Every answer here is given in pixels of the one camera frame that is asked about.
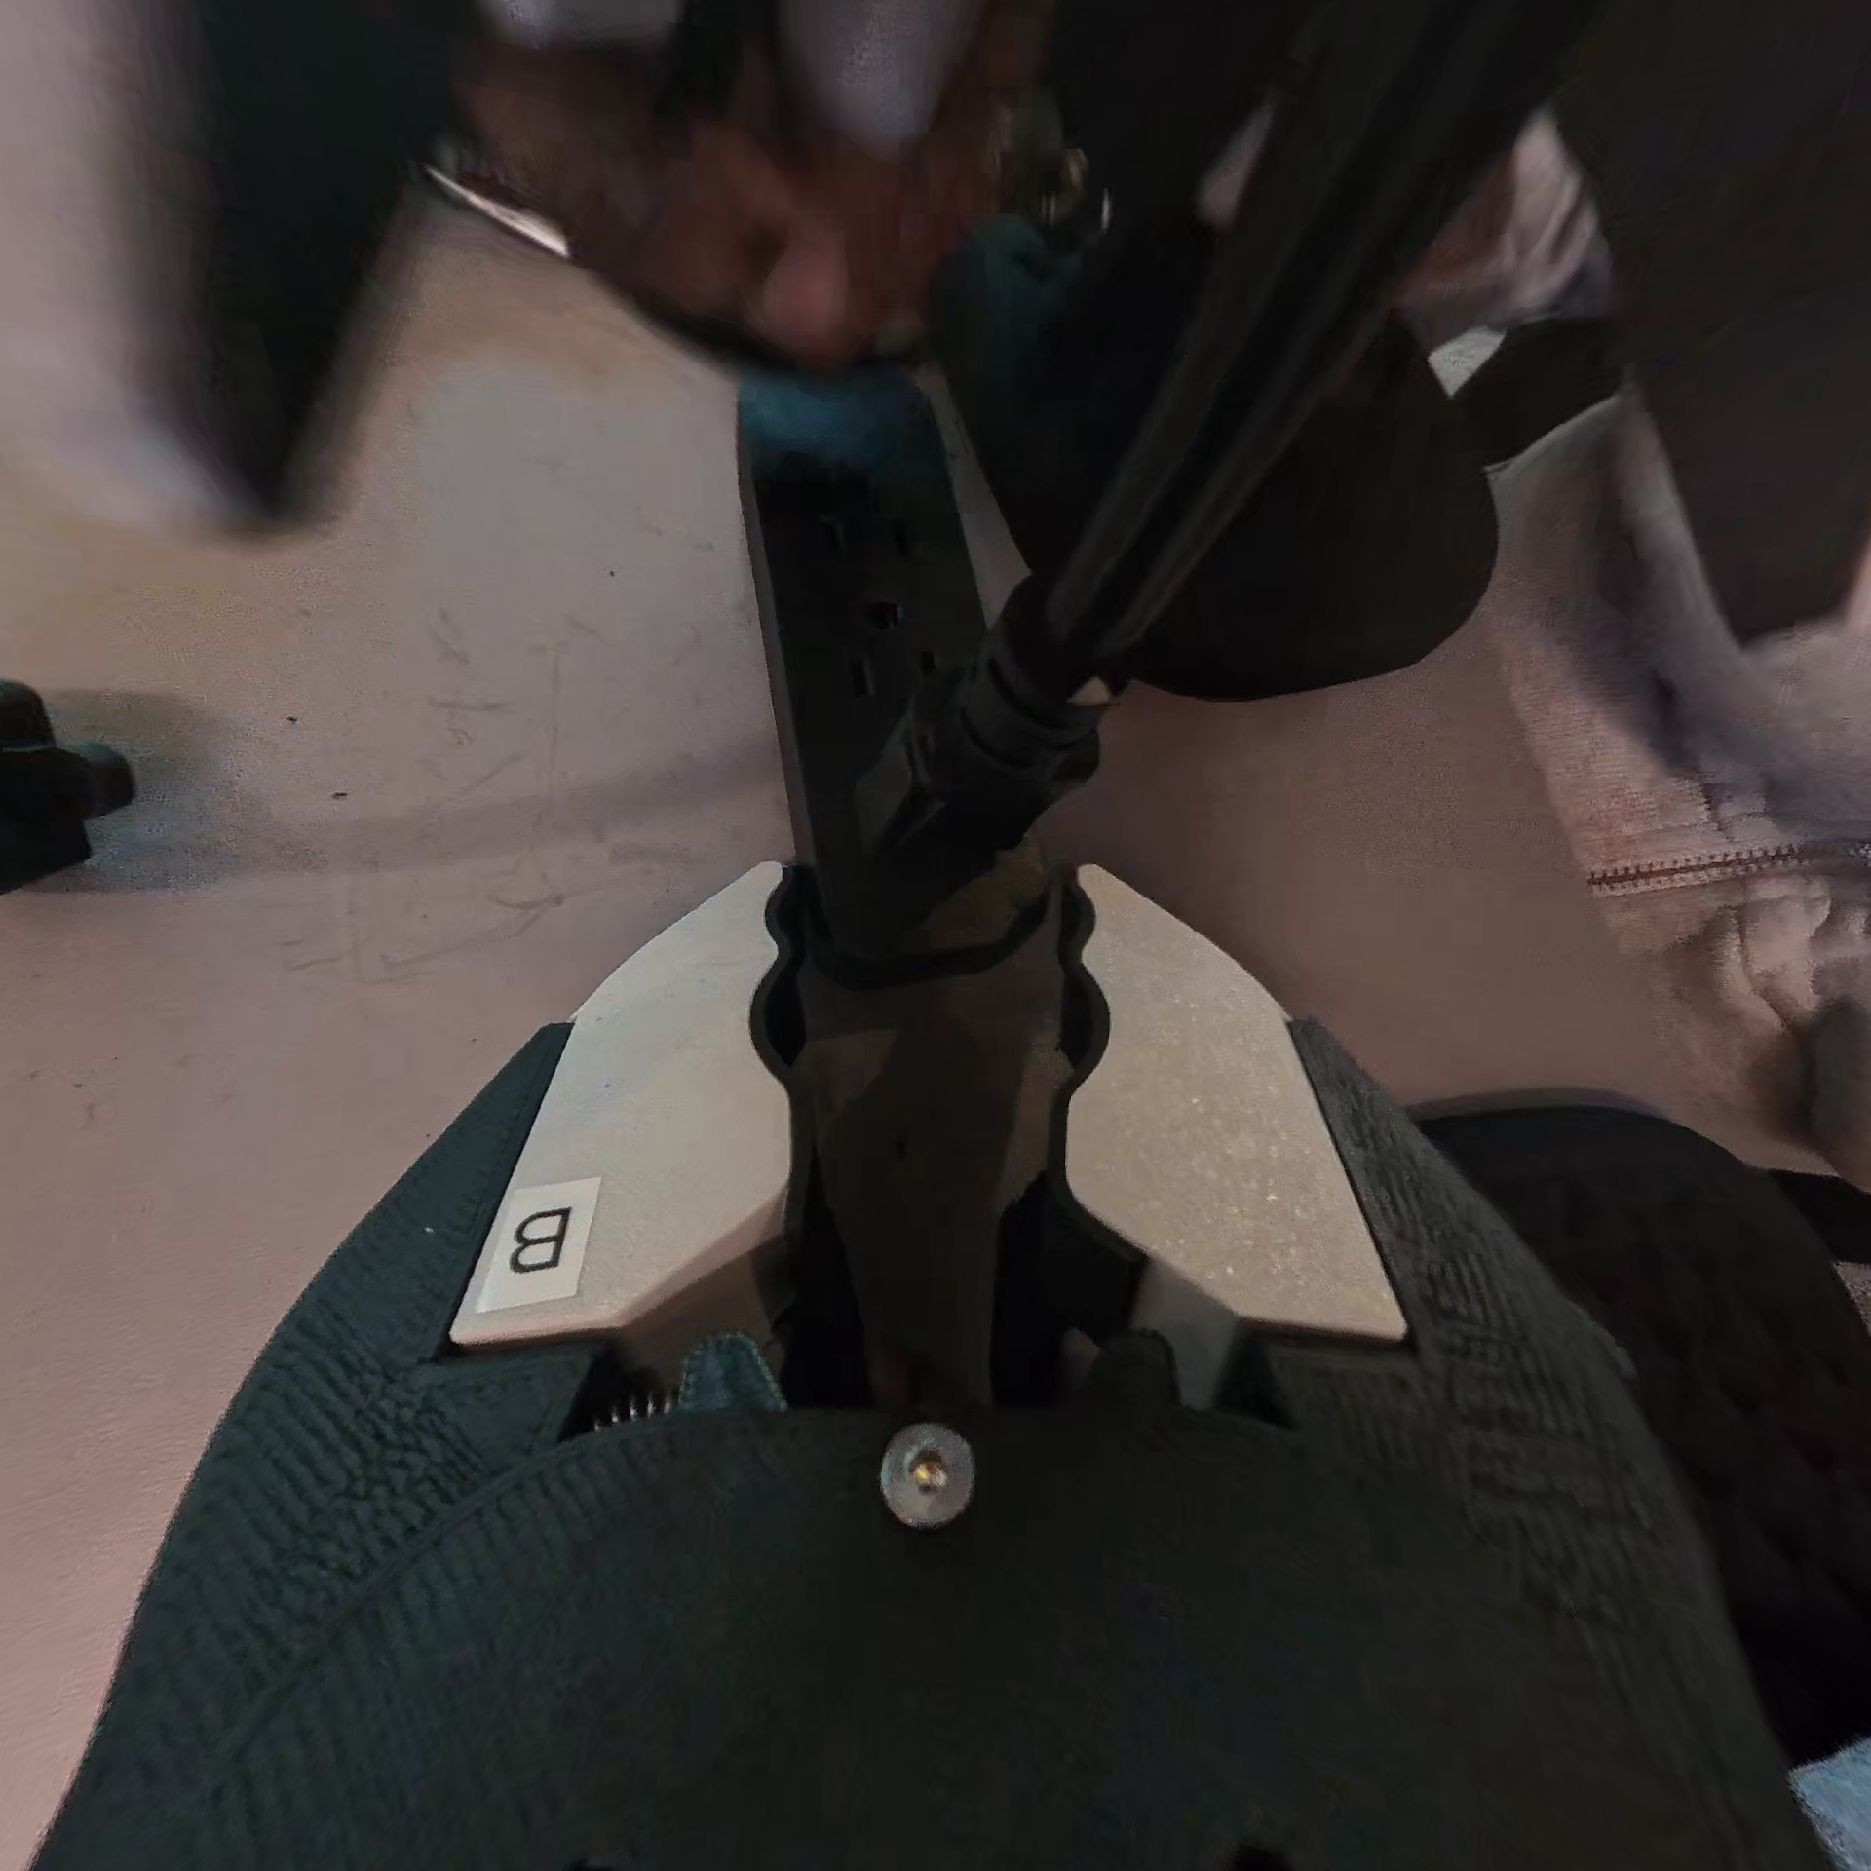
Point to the black chair armrest pad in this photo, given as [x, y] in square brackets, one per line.
[1314, 585]
[1681, 1389]

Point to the person's right hand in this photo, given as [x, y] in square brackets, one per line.
[759, 220]

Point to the black power strip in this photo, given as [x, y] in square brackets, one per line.
[848, 585]

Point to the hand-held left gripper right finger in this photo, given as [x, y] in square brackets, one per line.
[1228, 1140]

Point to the person's grey zip hoodie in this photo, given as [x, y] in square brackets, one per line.
[1681, 878]

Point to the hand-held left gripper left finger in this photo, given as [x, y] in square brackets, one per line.
[642, 1113]

